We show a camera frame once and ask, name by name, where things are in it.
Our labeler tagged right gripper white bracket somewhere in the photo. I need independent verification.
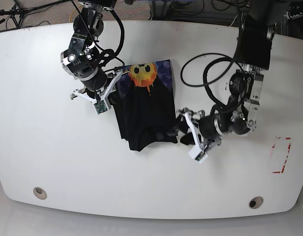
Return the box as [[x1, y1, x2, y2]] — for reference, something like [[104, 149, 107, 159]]
[[70, 69, 129, 115]]

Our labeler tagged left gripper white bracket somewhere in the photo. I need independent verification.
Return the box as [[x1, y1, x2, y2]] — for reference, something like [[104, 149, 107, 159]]
[[176, 108, 221, 164]]

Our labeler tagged black graphic T-shirt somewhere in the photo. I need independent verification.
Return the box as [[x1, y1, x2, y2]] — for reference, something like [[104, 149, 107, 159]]
[[113, 59, 178, 151]]

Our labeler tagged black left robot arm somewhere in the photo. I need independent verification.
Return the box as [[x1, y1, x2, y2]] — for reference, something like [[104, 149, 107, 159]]
[[178, 0, 291, 163]]

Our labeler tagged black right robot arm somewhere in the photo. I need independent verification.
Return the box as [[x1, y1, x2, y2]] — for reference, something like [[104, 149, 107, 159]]
[[61, 0, 126, 114]]

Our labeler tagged right table grommet hole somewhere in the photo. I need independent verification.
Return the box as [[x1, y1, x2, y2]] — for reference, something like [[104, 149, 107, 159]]
[[248, 196, 264, 209]]

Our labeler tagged table grommet hole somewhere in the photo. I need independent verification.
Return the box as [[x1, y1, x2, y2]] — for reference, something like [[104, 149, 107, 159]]
[[248, 196, 264, 209], [33, 187, 47, 200]]

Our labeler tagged red tape rectangle marking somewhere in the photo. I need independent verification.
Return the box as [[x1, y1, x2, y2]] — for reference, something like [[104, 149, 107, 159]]
[[269, 136, 292, 174]]

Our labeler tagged left table grommet hole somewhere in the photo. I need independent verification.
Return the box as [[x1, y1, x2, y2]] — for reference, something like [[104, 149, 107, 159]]
[[33, 187, 47, 200]]

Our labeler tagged black tripod stand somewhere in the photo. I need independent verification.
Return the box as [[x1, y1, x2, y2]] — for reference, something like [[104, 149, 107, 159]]
[[0, 0, 68, 30]]

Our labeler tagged white power strip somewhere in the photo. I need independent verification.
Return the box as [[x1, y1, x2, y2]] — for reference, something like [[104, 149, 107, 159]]
[[287, 6, 303, 20]]

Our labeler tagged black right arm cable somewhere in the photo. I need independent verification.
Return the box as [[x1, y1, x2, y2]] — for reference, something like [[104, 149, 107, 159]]
[[70, 0, 125, 99]]

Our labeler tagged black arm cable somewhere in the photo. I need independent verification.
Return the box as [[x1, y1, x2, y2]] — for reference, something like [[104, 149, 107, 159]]
[[180, 0, 248, 111], [70, 0, 125, 99]]

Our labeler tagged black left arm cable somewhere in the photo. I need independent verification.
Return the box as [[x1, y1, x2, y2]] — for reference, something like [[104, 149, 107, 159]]
[[180, 0, 248, 111]]

